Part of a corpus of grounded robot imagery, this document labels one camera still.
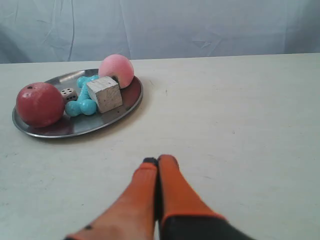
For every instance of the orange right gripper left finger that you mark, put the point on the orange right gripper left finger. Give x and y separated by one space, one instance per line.
132 215

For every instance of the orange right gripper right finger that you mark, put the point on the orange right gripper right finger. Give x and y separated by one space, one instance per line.
184 214

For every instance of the round metal plate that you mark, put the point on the round metal plate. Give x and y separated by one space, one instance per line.
75 126

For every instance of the turquoise toy bone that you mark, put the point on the turquoise toy bone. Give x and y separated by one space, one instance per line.
84 104

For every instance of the white wooden cube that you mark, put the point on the white wooden cube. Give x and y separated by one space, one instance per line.
105 91

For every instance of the small beige die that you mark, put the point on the small beige die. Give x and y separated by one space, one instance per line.
69 94

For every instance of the red toy apple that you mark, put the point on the red toy apple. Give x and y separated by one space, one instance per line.
40 104

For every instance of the pink toy peach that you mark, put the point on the pink toy peach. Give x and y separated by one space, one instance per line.
118 66

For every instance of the pale blue backdrop cloth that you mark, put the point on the pale blue backdrop cloth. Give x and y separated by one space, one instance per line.
89 30

